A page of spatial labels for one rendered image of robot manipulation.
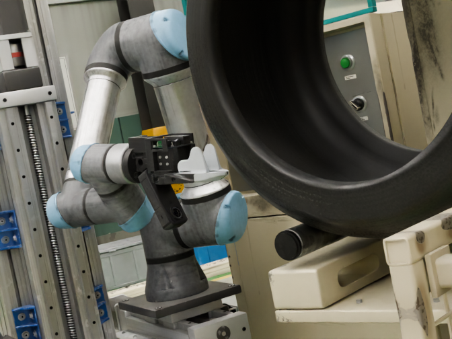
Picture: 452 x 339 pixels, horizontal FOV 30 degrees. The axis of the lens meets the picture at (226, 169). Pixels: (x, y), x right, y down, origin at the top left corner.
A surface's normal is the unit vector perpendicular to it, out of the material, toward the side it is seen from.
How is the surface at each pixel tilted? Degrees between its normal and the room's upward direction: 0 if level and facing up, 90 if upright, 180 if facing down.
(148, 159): 90
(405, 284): 90
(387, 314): 90
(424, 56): 90
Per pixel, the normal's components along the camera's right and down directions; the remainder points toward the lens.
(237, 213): 0.89, -0.02
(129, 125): 0.48, -0.05
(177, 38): 0.81, -0.26
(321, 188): -0.62, 0.34
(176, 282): 0.02, -0.26
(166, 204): 0.61, -0.48
